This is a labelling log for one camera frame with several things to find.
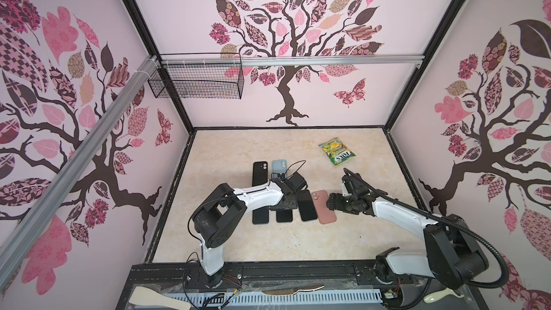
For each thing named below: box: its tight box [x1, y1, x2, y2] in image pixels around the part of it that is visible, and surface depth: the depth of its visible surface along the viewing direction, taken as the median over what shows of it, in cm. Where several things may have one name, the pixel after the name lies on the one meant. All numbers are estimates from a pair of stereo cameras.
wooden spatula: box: [128, 286, 192, 310], surface depth 72 cm
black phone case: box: [251, 160, 268, 187], surface depth 106 cm
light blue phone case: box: [271, 159, 287, 178], surface depth 108 cm
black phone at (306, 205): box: [296, 189, 318, 222], surface depth 91 cm
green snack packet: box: [318, 137, 356, 166], surface depth 109 cm
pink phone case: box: [311, 190, 337, 225], surface depth 90 cm
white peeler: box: [423, 287, 465, 304], surface depth 70 cm
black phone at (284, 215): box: [275, 208, 293, 223], surface depth 89 cm
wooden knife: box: [261, 284, 325, 296], surface depth 72 cm
